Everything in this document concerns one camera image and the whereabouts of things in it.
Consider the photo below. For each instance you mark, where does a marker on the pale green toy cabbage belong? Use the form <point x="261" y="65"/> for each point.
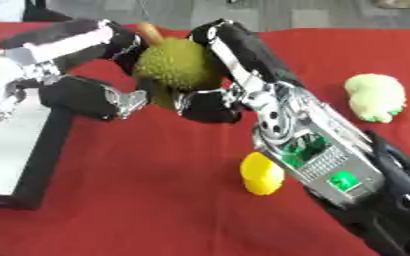
<point x="376" y="97"/>

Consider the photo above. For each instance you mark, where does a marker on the yellow toy corn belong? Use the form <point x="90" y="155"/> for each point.
<point x="261" y="178"/>

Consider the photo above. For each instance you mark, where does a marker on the green toy durian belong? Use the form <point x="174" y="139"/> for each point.
<point x="176" y="65"/>

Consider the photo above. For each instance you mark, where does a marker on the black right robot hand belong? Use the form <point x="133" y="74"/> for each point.
<point x="246" y="53"/>

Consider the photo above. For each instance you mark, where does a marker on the black box white inside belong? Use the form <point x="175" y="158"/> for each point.
<point x="13" y="156"/>

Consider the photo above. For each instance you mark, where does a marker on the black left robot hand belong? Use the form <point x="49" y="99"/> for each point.
<point x="83" y="96"/>

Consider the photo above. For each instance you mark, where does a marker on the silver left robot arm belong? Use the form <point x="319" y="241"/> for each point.
<point x="4" y="90"/>

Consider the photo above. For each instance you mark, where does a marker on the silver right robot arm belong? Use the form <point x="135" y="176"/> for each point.
<point x="331" y="156"/>

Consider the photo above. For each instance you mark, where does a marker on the dark object beyond table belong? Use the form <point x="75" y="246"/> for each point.
<point x="39" y="11"/>

